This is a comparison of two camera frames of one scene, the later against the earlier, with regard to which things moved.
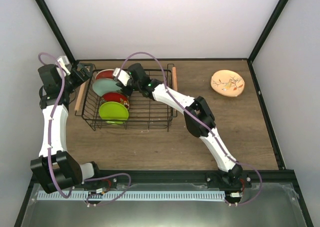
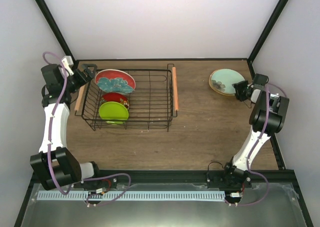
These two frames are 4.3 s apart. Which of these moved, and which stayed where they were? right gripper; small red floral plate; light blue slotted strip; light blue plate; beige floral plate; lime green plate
Moved: right gripper; light blue plate
Stayed: light blue slotted strip; small red floral plate; beige floral plate; lime green plate
